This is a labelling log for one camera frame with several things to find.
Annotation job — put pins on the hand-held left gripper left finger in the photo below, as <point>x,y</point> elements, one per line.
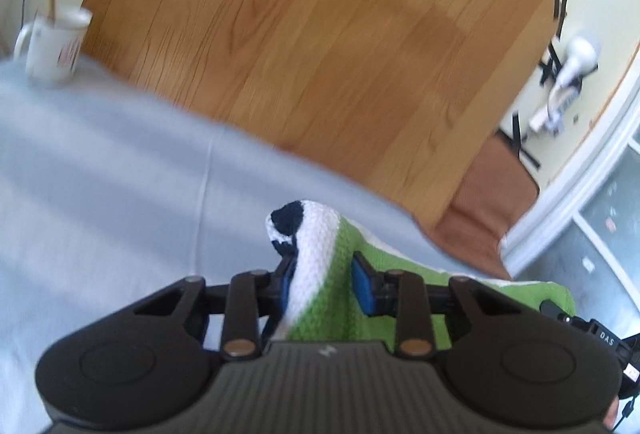
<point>286,286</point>

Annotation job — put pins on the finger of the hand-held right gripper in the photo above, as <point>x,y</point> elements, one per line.
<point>555,310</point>

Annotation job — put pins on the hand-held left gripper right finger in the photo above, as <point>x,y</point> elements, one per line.
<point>362,286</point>

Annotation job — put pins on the green navy white striped sweater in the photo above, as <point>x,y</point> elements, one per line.
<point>325,284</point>

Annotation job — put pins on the brown floor mat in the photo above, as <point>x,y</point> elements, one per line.
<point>492,204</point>

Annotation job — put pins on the crossed black tape strips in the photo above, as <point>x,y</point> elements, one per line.
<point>522,139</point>

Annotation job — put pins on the striped blue bed sheet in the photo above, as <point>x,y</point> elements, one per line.
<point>125,174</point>

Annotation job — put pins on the wood-pattern board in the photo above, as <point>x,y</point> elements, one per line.
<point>325,39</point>

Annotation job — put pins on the black tape strip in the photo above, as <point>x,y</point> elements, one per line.
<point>560,4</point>

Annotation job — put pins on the white mug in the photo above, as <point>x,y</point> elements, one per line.
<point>52,49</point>

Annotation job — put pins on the white window frame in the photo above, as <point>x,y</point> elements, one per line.
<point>575,174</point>

